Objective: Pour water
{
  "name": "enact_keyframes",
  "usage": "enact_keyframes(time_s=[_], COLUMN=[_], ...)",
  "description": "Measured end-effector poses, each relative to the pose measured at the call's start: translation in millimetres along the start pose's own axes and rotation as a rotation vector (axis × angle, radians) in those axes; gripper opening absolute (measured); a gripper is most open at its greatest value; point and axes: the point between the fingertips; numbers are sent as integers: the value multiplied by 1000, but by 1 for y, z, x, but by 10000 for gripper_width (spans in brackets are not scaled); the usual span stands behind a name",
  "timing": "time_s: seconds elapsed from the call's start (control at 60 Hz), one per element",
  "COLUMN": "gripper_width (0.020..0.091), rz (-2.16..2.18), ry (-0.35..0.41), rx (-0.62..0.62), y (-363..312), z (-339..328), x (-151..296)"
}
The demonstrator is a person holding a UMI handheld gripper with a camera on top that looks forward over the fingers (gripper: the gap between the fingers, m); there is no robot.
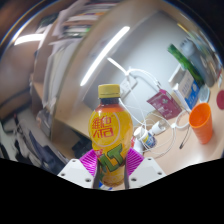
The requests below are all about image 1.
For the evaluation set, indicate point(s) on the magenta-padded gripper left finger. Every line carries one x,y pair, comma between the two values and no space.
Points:
75,173

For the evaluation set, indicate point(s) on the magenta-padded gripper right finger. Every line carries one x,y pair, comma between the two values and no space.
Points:
146,171

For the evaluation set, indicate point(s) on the yellow drink bottle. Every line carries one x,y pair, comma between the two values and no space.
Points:
110,133

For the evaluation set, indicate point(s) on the white bottle with blue label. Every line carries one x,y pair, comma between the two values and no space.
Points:
148,139

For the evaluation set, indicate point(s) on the white power adapter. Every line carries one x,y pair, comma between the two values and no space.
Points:
158,127

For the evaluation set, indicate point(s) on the magenta pouch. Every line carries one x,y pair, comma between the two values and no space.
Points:
165,104

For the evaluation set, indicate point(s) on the orange plastic cup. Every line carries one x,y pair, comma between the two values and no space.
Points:
201,123

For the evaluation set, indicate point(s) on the blue and white carton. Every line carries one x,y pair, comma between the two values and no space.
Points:
188,88

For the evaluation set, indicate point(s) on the round white dish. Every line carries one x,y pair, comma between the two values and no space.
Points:
204,94

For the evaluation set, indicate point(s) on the flat round red coaster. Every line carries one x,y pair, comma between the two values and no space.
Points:
220,100

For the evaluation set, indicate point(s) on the green glass bottle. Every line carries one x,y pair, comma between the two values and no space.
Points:
185,63

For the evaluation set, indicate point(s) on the under-shelf light bar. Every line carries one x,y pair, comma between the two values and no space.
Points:
105,55

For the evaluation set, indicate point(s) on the grey shaker bottle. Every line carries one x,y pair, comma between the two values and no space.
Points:
200,56

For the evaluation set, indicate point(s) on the ceiling tube light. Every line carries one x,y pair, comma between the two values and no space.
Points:
28,39

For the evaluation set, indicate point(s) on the white wall power strip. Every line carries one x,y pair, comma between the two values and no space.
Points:
128,86

